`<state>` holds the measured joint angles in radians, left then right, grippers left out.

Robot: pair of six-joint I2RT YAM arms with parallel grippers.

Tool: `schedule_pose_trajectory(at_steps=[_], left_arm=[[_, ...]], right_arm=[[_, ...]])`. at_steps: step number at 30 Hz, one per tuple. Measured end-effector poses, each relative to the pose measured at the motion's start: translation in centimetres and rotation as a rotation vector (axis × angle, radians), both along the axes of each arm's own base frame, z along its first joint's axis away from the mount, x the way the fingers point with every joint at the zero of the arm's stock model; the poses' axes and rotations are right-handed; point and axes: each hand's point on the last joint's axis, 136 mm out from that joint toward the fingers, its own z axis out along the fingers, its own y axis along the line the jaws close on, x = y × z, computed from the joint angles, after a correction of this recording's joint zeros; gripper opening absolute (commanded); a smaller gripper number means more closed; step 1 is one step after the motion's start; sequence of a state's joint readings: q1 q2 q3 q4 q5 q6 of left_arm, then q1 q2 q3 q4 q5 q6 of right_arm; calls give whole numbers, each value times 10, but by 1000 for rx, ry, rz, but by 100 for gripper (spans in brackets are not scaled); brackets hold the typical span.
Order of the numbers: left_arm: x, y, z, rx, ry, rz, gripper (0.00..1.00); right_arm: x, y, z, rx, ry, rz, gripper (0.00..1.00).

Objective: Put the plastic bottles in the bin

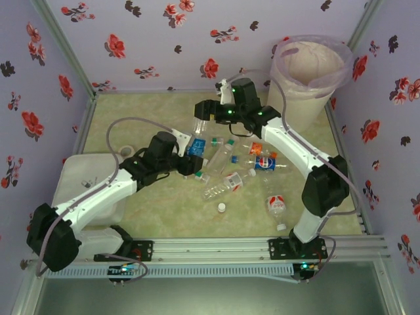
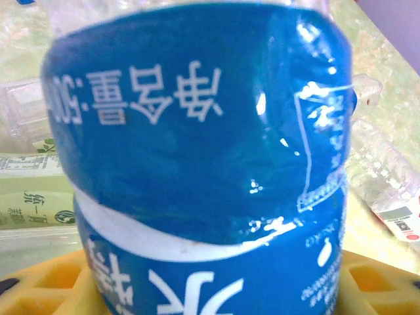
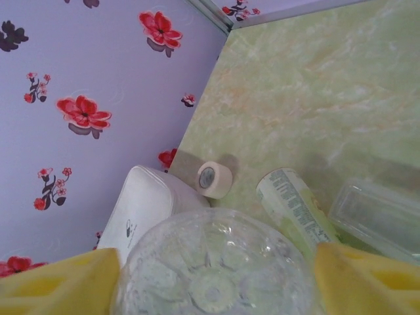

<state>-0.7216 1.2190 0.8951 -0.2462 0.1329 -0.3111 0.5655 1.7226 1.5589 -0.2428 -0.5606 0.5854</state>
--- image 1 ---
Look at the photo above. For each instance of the small clear bottle green cap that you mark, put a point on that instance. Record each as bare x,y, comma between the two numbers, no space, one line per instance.
199,174

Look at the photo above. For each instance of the clear bottle blue label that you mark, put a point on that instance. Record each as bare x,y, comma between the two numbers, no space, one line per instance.
197,146

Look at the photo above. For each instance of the clear bottle green label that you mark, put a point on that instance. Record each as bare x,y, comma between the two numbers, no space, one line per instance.
215,141

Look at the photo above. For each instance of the bottle red white label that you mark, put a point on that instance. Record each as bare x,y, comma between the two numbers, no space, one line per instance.
229,183

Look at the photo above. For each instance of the clear bottle orange label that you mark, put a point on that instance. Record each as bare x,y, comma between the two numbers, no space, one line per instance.
255,148

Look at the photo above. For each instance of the Pepsi bottle blue cap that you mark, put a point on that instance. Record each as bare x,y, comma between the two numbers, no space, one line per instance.
264,163

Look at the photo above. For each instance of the clear bottle red label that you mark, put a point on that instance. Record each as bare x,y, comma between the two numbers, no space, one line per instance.
275,203

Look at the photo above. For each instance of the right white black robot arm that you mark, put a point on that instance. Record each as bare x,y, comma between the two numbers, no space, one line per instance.
288,144

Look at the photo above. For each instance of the white round waste bin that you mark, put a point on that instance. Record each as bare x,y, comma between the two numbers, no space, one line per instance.
295,108

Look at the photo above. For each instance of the white bottle cap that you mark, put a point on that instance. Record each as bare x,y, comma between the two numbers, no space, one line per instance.
222,207

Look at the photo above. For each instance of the white plastic lidded box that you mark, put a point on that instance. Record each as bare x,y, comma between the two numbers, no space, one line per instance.
78,170

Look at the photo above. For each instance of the left controller board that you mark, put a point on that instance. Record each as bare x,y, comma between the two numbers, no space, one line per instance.
123,270

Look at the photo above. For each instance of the controller board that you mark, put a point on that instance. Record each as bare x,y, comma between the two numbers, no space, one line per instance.
123,270
305,267

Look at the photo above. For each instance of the grey metal panel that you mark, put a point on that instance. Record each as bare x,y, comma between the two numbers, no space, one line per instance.
213,298

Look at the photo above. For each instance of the right controller board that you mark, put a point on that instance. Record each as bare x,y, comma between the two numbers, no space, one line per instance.
305,267

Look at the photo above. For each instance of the left aluminium side rail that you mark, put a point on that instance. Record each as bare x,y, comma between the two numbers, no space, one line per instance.
86,124

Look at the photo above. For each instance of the aluminium side rail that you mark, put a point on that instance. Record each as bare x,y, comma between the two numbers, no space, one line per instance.
334,131
86,124

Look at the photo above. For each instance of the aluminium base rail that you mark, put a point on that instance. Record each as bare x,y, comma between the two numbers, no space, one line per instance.
213,249

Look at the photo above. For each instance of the left black mount plate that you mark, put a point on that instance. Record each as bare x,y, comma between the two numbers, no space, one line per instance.
144,251

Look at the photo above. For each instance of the black mount plate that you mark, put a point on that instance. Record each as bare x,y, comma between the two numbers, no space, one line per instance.
144,251
279,249

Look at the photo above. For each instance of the right aluminium side rail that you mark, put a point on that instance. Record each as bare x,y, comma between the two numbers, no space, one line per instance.
334,131

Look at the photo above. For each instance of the right black mount plate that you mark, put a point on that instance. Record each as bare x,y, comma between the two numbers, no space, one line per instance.
279,249

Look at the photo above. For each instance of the left aluminium frame post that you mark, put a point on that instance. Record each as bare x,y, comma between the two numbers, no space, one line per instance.
65,49

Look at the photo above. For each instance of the aluminium frame post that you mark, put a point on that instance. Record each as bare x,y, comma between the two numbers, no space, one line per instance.
364,23
65,49

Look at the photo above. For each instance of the right aluminium frame post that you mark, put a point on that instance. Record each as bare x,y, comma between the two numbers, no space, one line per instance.
364,23

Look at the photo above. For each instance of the left aluminium frame leg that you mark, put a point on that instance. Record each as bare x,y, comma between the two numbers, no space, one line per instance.
26,292

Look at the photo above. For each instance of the aluminium frame leg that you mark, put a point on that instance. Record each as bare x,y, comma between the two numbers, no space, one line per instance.
390,288
26,292

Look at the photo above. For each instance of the right aluminium frame leg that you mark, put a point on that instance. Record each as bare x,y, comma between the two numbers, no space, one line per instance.
390,288

